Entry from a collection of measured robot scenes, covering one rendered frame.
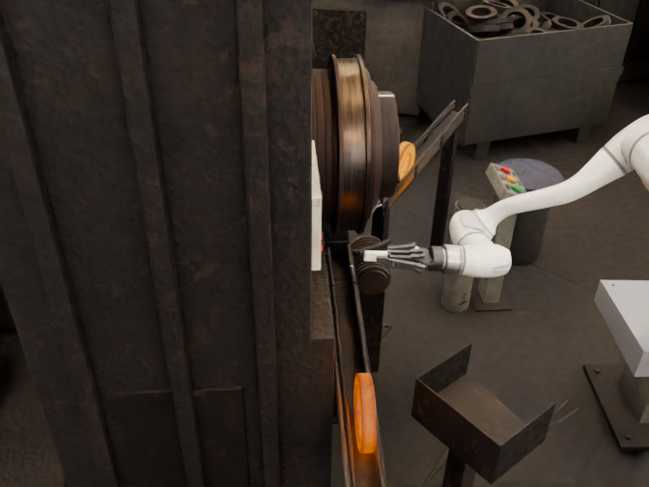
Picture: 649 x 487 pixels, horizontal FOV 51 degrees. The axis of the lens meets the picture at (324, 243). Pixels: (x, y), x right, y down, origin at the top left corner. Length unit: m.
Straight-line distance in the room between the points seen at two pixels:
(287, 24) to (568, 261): 2.52
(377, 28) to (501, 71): 0.89
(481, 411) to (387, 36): 3.08
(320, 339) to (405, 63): 3.17
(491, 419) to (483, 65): 2.52
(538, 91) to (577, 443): 2.26
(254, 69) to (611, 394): 2.05
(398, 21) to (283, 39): 3.29
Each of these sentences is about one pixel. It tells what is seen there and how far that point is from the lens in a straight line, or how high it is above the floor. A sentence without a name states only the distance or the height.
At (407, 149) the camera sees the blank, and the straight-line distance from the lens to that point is 2.58.
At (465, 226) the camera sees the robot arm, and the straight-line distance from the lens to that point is 2.20.
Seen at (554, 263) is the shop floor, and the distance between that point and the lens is 3.47.
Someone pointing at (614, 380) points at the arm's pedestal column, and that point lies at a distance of 2.92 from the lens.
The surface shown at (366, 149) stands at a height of 1.21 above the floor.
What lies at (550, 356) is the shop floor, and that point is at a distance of 2.95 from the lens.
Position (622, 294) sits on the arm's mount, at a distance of 2.61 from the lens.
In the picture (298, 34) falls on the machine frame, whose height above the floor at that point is 1.57.
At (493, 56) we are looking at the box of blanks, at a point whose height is 0.64.
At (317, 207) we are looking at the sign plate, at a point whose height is 1.22.
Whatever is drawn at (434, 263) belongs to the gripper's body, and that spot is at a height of 0.74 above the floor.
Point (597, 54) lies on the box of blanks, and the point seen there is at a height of 0.58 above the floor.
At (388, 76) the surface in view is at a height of 0.28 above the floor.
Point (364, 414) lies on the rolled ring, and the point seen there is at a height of 0.77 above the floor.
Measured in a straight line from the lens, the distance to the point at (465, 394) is 1.87.
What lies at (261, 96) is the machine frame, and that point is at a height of 1.47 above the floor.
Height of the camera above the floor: 1.95
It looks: 35 degrees down
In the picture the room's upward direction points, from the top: 1 degrees clockwise
